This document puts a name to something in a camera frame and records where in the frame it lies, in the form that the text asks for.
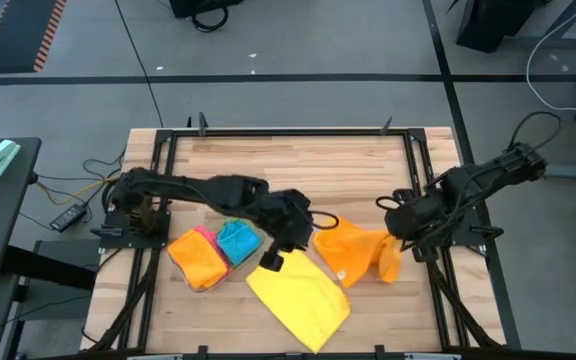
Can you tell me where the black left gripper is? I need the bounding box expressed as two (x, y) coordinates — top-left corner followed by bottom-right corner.
(259, 187), (318, 274)

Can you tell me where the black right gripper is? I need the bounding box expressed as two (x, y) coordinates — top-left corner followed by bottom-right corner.
(384, 193), (450, 264)

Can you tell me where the blue microfiber towel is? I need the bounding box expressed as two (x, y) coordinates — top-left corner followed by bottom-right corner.
(216, 218), (263, 267)

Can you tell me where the pink microfiber towel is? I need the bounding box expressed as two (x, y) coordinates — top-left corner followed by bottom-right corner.
(195, 224), (235, 275)

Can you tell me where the orange microfiber towel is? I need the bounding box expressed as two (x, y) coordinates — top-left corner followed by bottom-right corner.
(167, 228), (229, 291)
(312, 215), (404, 290)

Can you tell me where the yellow microfiber towel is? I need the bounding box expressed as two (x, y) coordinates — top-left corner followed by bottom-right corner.
(245, 248), (353, 355)

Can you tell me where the clear plastic bin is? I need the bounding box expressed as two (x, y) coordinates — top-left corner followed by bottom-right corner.
(166, 214), (268, 293)

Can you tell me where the grey table leg foot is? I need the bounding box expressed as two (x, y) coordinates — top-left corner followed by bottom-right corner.
(542, 162), (576, 181)

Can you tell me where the black power adapter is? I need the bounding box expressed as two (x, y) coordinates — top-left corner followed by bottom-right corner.
(49, 202), (89, 234)

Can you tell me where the grey desk base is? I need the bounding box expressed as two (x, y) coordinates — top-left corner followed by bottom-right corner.
(0, 238), (102, 360)

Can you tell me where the black cabinet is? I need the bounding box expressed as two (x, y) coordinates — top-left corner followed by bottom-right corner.
(455, 0), (576, 54)

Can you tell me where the black mat orange striped edge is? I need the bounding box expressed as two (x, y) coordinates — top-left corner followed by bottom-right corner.
(0, 0), (68, 76)

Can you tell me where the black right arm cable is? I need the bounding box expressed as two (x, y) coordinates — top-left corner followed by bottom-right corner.
(374, 195), (403, 212)

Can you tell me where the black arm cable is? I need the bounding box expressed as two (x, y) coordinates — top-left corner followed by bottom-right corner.
(374, 195), (403, 212)
(307, 209), (341, 232)

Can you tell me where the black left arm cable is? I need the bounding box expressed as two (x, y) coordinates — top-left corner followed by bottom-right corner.
(307, 209), (341, 232)

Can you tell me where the black coiled cable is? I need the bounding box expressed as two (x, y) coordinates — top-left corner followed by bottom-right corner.
(81, 149), (127, 215)

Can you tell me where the yellow cable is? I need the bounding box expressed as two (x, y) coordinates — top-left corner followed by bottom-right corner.
(35, 174), (120, 207)

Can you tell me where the white cable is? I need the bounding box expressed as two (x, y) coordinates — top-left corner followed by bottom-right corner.
(525, 0), (576, 112)

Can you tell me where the long black cable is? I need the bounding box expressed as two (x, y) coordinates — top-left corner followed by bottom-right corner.
(114, 0), (165, 129)

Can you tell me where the black box with cable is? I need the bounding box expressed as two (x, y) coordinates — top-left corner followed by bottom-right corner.
(168, 0), (245, 34)

